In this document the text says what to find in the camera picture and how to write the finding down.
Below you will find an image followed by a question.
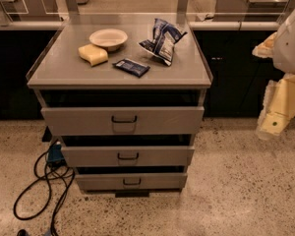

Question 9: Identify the grey bottom drawer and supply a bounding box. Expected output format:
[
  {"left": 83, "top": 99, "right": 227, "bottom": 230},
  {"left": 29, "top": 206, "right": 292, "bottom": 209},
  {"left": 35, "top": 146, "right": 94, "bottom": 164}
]
[{"left": 76, "top": 173, "right": 187, "bottom": 191}]

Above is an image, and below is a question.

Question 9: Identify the background steel counter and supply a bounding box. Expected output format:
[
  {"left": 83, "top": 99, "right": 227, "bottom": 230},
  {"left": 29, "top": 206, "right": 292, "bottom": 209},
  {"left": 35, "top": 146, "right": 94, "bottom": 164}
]
[{"left": 213, "top": 0, "right": 288, "bottom": 22}]

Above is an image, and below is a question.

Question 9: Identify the grey middle drawer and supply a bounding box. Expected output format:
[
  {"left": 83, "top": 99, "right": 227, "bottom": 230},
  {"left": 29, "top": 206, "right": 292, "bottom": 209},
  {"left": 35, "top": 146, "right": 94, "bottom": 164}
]
[{"left": 62, "top": 146, "right": 195, "bottom": 167}]

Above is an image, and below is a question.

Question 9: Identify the yellow sponge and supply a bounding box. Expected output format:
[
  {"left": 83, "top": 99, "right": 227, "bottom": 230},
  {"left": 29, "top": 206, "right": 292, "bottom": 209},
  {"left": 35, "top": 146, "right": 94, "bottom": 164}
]
[{"left": 78, "top": 44, "right": 108, "bottom": 66}]

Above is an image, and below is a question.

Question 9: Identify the small dark blue packet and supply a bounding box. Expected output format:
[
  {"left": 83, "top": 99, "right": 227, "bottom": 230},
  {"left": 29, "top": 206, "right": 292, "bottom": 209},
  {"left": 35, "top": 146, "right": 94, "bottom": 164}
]
[{"left": 113, "top": 59, "right": 150, "bottom": 78}]

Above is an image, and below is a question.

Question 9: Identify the grey rail ledge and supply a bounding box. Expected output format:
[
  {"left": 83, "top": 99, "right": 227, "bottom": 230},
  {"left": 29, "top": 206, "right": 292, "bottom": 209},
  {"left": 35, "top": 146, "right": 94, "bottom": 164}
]
[{"left": 0, "top": 21, "right": 295, "bottom": 31}]

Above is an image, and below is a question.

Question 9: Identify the grey drawer cabinet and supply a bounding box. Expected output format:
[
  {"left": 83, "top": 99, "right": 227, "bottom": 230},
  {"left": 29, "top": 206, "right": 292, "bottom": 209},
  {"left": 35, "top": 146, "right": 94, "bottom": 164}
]
[{"left": 25, "top": 13, "right": 214, "bottom": 199}]

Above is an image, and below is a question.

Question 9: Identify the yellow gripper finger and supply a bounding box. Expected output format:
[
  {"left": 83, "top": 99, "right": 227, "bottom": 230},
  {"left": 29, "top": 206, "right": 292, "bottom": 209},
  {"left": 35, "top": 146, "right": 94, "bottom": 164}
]
[
  {"left": 252, "top": 32, "right": 277, "bottom": 58},
  {"left": 256, "top": 113, "right": 289, "bottom": 140}
]

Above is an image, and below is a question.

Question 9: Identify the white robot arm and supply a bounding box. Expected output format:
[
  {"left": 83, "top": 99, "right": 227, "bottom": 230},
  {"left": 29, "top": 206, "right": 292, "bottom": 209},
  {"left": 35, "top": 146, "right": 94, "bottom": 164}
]
[{"left": 252, "top": 9, "right": 295, "bottom": 140}]

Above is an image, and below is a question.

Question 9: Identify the white bowl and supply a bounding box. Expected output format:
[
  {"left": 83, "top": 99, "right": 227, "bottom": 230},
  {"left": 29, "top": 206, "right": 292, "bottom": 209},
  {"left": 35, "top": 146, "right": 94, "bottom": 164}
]
[{"left": 89, "top": 29, "right": 128, "bottom": 52}]

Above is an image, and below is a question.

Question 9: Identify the blue white chip bag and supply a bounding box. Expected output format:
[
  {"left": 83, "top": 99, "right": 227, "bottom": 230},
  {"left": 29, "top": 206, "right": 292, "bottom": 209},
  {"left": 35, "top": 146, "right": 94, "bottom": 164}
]
[{"left": 139, "top": 18, "right": 187, "bottom": 66}]

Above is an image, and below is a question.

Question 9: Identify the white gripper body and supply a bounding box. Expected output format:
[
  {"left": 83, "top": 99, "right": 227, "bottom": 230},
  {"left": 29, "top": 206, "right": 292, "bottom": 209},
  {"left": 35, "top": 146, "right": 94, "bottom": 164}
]
[{"left": 268, "top": 74, "right": 295, "bottom": 121}]

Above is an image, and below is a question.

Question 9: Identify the blue power box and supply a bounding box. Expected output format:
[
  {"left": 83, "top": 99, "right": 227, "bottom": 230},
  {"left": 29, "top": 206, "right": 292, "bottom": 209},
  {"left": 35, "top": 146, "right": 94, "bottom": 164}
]
[{"left": 47, "top": 142, "right": 64, "bottom": 163}]

